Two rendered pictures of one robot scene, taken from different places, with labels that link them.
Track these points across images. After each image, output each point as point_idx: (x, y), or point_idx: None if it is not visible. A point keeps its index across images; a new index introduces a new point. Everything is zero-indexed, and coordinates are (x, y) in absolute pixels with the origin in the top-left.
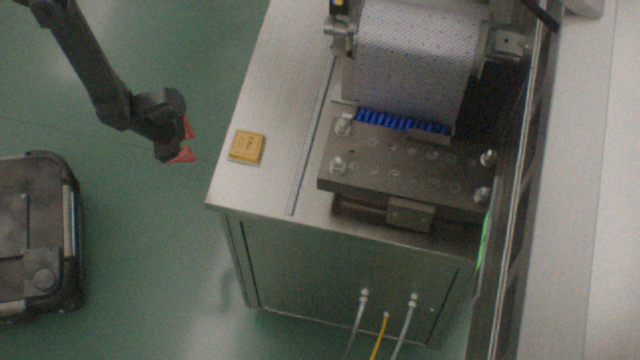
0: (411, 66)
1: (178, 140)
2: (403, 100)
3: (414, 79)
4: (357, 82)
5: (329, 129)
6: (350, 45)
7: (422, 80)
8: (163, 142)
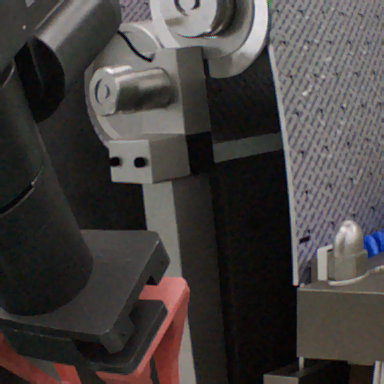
0: (353, 19)
1: (121, 233)
2: (376, 165)
3: (369, 64)
4: (294, 138)
5: (329, 290)
6: (191, 106)
7: (379, 62)
8: (80, 257)
